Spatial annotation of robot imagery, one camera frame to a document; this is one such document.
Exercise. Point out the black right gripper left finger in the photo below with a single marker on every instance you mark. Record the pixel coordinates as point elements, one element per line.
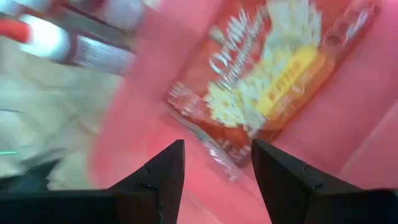
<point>155,193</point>

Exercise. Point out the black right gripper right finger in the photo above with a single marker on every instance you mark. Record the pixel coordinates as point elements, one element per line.
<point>298,193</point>

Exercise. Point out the red popcorn bag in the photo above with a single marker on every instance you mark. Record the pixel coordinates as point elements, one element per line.
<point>264,77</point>

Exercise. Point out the pink plastic bin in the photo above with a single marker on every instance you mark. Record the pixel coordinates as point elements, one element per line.
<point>342,140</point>

